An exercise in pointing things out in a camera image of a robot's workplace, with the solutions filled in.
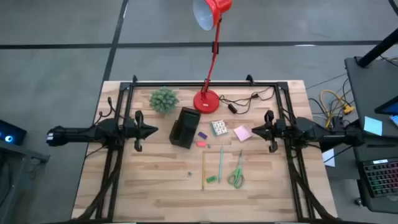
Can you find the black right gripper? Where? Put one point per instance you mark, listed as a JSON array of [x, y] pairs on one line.
[[275, 130]]

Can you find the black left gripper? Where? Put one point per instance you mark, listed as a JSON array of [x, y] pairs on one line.
[[133, 130]]

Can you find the pink sticky note pad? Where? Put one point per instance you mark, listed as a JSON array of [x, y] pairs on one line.
[[242, 133]]

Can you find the green white patterned note pad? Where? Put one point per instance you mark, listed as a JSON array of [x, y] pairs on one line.
[[219, 127]]

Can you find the teal pencil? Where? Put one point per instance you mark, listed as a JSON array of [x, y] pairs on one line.
[[220, 165]]

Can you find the purple eraser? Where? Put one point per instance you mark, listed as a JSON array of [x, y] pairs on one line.
[[202, 135]]

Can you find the pink eraser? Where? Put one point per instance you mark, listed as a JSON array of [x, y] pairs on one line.
[[201, 143]]

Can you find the yellow pencil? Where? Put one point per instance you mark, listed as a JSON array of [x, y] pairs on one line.
[[203, 171]]

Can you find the green eraser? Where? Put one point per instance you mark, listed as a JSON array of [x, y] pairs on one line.
[[211, 179]]

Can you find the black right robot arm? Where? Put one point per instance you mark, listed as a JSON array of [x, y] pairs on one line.
[[317, 133]]

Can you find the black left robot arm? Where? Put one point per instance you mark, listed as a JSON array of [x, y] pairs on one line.
[[77, 133]]

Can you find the black mesh desk organizer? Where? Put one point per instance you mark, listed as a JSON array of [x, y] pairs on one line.
[[186, 130]]

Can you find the green artificial plant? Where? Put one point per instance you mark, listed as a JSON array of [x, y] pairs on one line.
[[163, 100]]

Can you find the red desk lamp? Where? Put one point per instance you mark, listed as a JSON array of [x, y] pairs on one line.
[[206, 104]]

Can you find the white paper sheet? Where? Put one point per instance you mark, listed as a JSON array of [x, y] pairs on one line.
[[329, 158]]

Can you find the light blue sticky note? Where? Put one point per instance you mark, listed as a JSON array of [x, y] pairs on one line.
[[373, 126]]

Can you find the dark grey side desk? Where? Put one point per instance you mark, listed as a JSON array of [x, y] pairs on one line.
[[367, 90]]

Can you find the black caster wheel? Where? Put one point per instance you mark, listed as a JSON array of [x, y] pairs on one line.
[[358, 201]]

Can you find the dark grey laptop desk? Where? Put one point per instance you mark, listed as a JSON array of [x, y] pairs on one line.
[[382, 152]]

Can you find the grey equipment cart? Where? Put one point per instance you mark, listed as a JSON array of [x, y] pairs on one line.
[[25, 152]]

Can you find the laptop with rainbow keyboard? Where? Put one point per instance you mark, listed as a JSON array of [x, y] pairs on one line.
[[382, 177]]

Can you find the tablet with blue screen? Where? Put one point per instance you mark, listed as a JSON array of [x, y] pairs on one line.
[[390, 109]]

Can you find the smartphone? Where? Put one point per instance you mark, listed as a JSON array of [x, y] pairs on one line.
[[395, 119]]

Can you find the black computer with blue light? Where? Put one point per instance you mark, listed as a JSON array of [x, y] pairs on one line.
[[12, 133]]

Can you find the black stand pole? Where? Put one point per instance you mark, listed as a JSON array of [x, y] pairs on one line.
[[376, 49]]

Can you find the black metal table frame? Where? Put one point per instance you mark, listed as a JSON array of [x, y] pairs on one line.
[[171, 84]]

